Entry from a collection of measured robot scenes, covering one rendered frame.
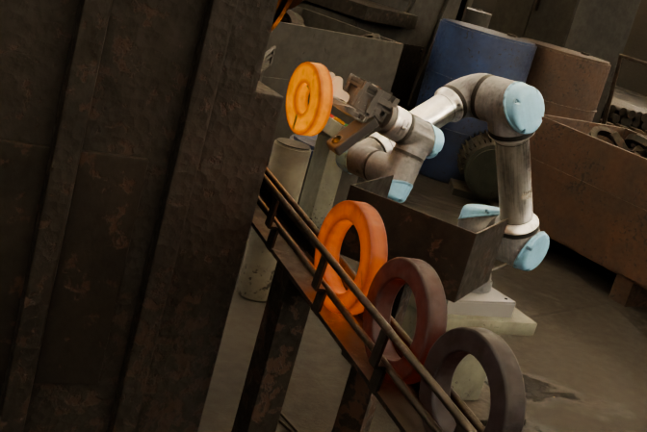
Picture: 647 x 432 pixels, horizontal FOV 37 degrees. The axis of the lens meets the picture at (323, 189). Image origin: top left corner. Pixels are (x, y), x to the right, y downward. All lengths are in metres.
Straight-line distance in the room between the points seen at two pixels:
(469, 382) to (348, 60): 2.29
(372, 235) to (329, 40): 3.17
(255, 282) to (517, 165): 1.03
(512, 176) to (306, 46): 2.20
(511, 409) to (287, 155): 1.86
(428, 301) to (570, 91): 4.53
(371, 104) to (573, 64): 3.80
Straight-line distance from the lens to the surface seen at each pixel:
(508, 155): 2.44
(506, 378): 1.23
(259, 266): 3.07
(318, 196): 3.11
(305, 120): 1.99
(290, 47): 4.45
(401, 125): 2.11
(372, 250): 1.47
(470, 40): 5.49
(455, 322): 2.58
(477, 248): 1.80
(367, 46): 4.78
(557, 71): 5.79
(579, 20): 6.94
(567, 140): 4.56
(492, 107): 2.38
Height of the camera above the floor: 1.15
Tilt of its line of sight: 14 degrees down
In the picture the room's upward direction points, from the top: 15 degrees clockwise
